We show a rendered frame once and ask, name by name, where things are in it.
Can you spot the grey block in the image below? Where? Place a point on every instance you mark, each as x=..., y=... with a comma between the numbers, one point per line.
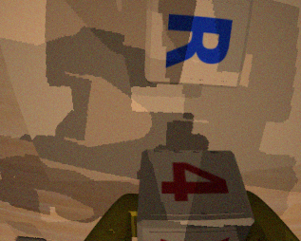
x=192, y=195
x=29, y=239
x=196, y=42

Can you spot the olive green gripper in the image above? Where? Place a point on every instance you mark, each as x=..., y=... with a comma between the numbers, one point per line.
x=119, y=223

